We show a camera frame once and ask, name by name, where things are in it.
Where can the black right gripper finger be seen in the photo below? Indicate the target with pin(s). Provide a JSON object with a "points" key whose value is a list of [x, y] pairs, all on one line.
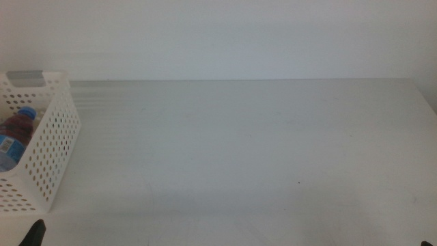
{"points": [[426, 244]]}

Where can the white perforated plastic basket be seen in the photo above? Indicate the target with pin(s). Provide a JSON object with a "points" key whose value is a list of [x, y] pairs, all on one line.
{"points": [[51, 153]]}

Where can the clear water bottle blue cap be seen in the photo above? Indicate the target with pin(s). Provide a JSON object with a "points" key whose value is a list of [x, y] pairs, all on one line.
{"points": [[10, 148]]}

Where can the red soda can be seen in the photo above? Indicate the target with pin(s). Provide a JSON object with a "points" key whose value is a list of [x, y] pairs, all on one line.
{"points": [[17, 128]]}

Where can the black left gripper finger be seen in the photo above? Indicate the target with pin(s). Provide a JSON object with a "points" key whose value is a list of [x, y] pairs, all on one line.
{"points": [[35, 234]]}

